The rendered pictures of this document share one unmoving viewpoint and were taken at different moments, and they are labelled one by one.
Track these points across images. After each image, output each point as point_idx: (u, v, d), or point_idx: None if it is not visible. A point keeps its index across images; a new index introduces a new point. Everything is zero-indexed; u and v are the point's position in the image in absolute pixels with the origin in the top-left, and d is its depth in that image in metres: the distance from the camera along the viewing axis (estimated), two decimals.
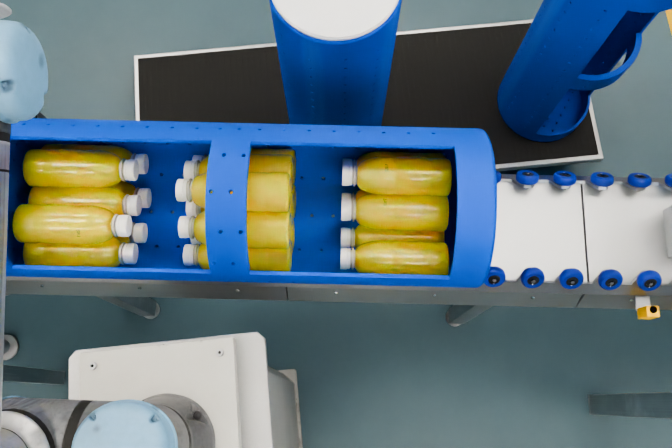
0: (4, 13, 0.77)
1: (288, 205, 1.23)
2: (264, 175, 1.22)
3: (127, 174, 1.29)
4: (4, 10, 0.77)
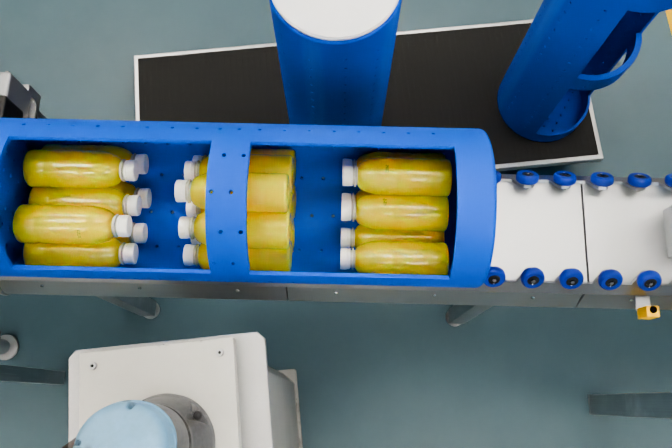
0: None
1: (287, 207, 1.23)
2: (262, 177, 1.22)
3: (127, 175, 1.29)
4: None
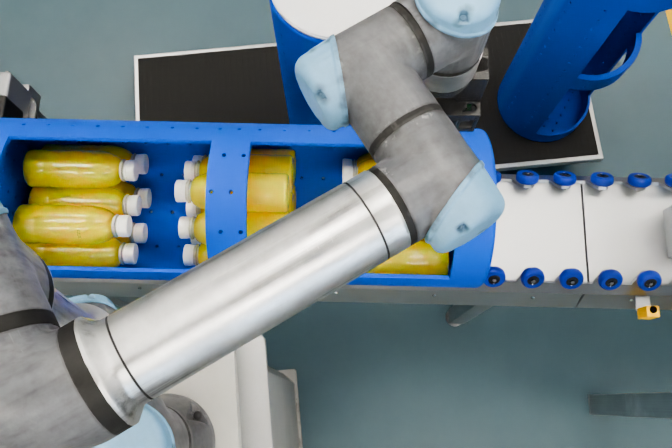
0: None
1: (287, 207, 1.23)
2: (262, 177, 1.22)
3: (127, 175, 1.29)
4: None
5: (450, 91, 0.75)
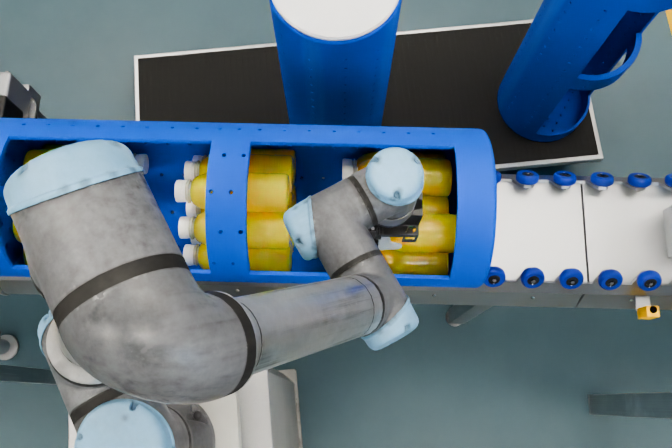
0: (397, 248, 1.22)
1: (287, 207, 1.23)
2: (262, 177, 1.22)
3: None
4: (399, 247, 1.22)
5: (394, 225, 1.05)
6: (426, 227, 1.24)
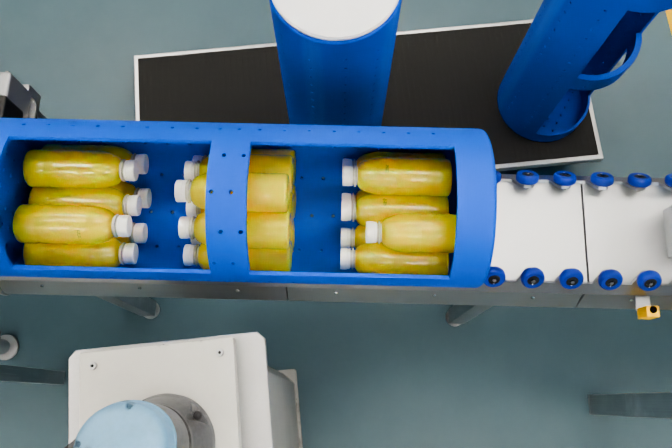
0: None
1: (287, 207, 1.23)
2: (262, 177, 1.22)
3: (127, 175, 1.29)
4: None
5: None
6: (426, 227, 1.24)
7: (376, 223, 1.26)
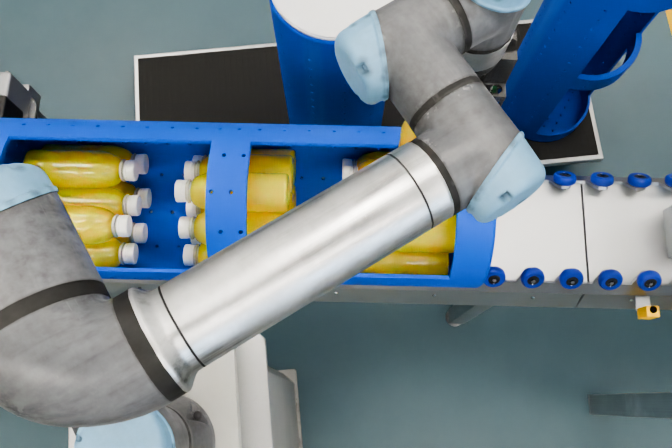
0: None
1: (287, 207, 1.23)
2: (262, 177, 1.22)
3: (127, 175, 1.29)
4: None
5: (480, 70, 0.76)
6: None
7: None
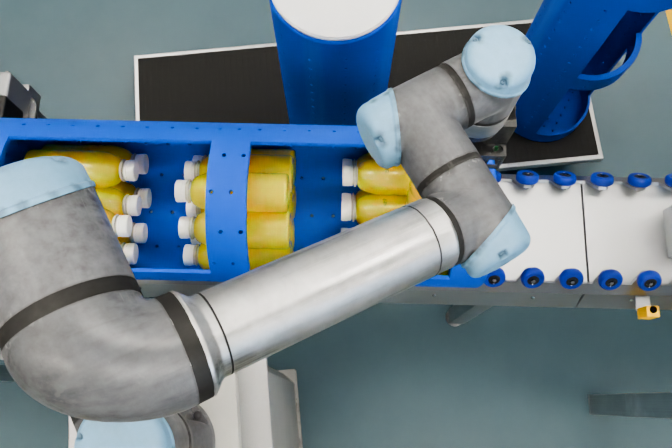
0: None
1: (287, 207, 1.23)
2: (262, 177, 1.22)
3: (127, 175, 1.29)
4: None
5: (484, 137, 0.86)
6: None
7: None
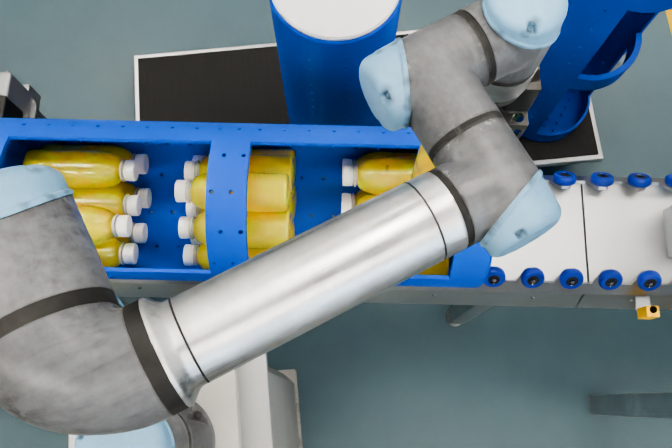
0: None
1: (287, 207, 1.23)
2: (262, 177, 1.22)
3: (127, 175, 1.29)
4: None
5: (504, 101, 0.76)
6: None
7: None
